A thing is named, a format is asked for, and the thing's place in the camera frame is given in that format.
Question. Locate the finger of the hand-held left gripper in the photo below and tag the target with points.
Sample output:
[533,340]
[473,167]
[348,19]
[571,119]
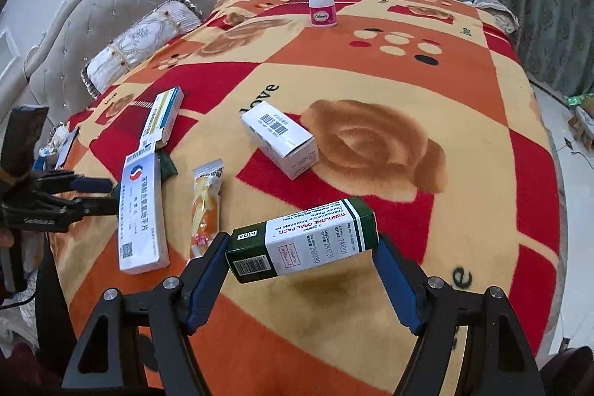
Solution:
[93,185]
[97,206]

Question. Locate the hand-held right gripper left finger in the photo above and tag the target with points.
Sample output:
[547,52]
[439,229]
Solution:
[204,280]

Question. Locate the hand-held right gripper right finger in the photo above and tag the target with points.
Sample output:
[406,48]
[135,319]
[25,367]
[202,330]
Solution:
[399,284]

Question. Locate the white box red-blue logo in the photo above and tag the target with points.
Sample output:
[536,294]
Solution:
[141,215]

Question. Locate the green white ointment box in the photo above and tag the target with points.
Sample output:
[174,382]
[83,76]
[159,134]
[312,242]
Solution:
[315,243]

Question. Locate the white box yellow-blue stripes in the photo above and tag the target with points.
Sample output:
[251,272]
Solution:
[162,113]

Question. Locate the orange snack packet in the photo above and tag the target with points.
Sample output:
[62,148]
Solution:
[206,206]

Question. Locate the grey tufted sofa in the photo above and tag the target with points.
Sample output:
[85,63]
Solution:
[93,20]

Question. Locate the striped ruffled bolster cushion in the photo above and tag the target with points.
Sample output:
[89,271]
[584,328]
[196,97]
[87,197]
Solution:
[139,39]

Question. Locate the white barcode box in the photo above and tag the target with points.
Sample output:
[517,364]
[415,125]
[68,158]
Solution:
[278,136]

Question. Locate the red orange printed blanket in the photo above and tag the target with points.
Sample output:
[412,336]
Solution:
[371,66]

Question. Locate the green foil packet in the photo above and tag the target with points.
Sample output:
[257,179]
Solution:
[581,100]

